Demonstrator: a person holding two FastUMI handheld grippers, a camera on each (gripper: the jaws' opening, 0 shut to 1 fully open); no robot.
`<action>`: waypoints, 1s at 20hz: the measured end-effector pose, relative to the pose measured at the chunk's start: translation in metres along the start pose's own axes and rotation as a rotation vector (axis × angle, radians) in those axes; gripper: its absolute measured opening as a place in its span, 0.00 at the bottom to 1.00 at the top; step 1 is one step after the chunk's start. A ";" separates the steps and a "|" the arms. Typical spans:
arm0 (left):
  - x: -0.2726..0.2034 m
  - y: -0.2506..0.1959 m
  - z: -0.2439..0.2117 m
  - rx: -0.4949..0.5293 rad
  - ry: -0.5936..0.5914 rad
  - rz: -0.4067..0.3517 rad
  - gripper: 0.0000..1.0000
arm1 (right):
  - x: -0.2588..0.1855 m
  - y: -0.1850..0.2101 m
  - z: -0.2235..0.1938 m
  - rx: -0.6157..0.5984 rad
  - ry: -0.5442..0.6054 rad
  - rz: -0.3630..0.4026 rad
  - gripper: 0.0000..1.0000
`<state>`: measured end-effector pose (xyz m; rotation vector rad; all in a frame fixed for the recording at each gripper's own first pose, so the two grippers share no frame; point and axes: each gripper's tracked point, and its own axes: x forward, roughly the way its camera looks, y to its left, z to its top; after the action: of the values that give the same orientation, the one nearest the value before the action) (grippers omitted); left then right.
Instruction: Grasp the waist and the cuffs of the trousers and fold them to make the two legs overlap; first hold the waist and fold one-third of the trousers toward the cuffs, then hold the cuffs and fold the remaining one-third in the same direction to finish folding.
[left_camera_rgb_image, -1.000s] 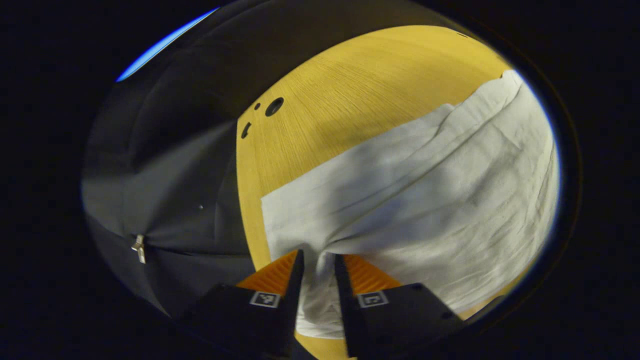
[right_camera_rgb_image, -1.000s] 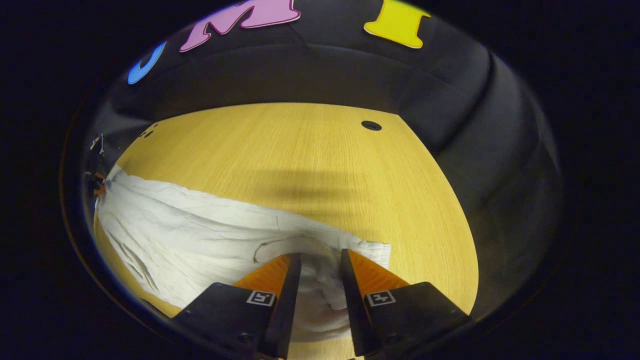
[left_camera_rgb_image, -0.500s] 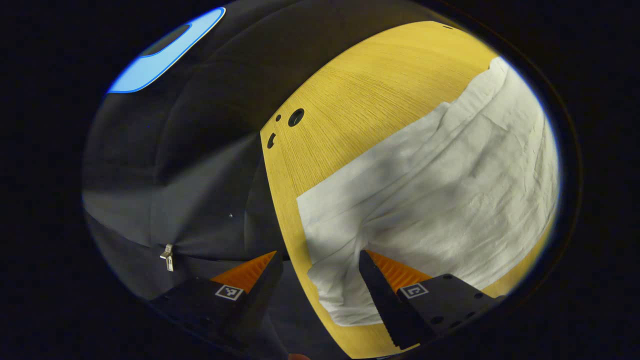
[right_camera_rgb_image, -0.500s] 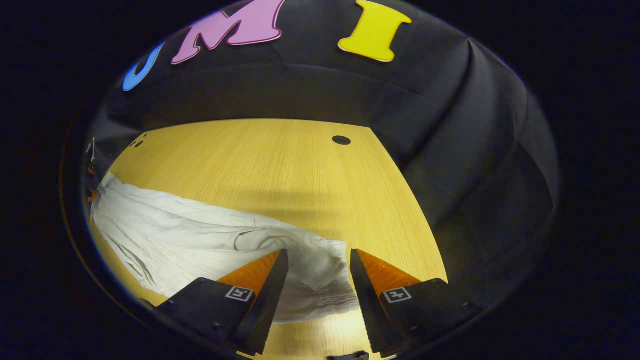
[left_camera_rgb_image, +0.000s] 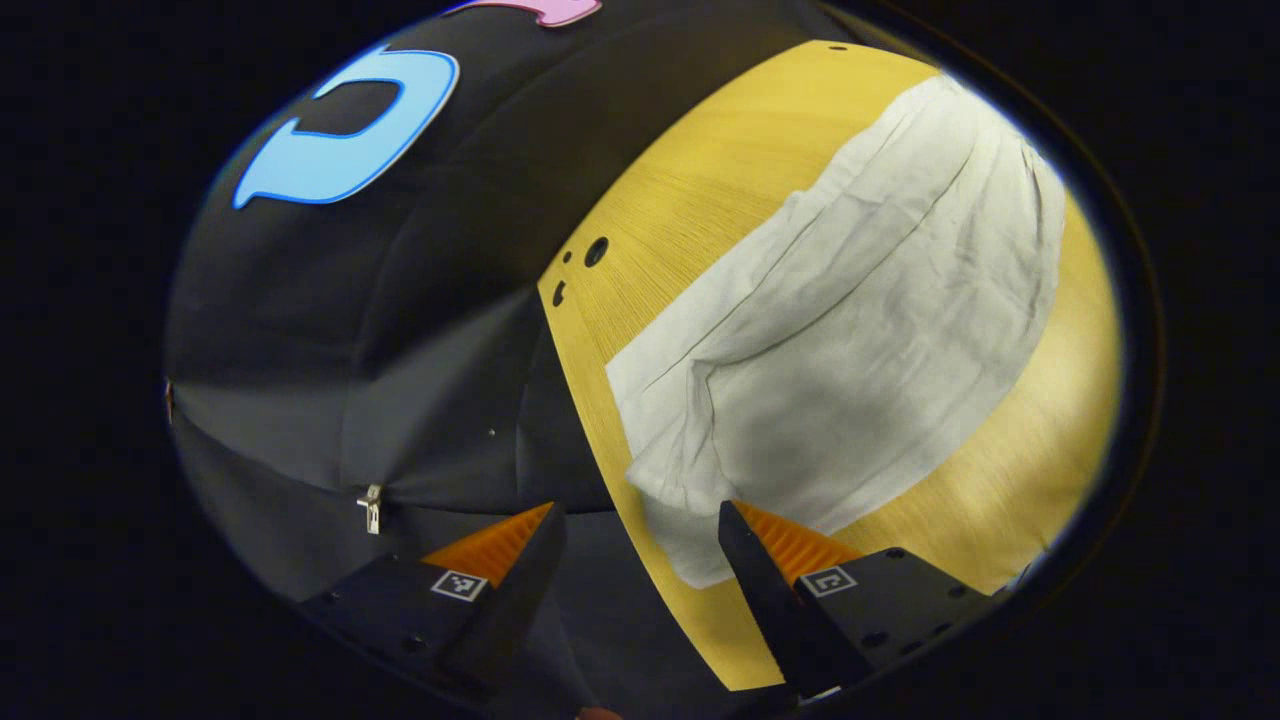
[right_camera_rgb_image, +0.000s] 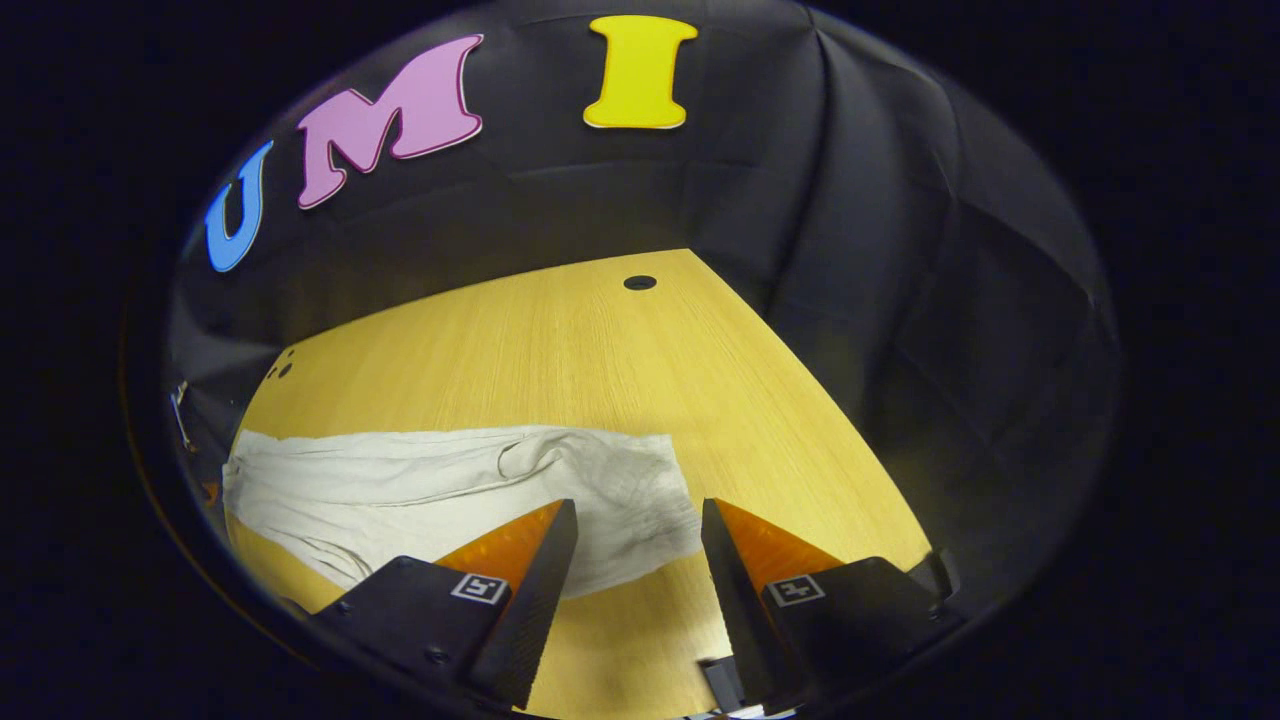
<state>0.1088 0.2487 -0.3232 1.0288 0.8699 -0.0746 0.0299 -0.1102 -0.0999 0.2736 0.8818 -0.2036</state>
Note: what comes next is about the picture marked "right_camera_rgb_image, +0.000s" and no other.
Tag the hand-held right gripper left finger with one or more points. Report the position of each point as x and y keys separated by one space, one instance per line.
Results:
x=535 y=610

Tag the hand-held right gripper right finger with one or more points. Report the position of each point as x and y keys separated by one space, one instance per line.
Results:
x=735 y=600

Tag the white jeans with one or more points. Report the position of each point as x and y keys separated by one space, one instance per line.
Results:
x=420 y=490

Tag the black backdrop cloth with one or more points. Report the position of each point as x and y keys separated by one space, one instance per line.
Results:
x=850 y=250

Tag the small white clip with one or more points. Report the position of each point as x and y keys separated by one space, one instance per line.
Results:
x=181 y=412

